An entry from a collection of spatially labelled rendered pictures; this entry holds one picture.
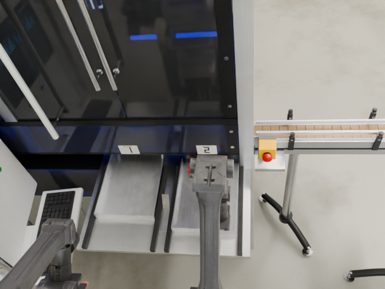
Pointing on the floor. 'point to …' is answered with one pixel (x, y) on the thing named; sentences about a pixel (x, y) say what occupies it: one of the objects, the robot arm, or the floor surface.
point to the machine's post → (245, 88)
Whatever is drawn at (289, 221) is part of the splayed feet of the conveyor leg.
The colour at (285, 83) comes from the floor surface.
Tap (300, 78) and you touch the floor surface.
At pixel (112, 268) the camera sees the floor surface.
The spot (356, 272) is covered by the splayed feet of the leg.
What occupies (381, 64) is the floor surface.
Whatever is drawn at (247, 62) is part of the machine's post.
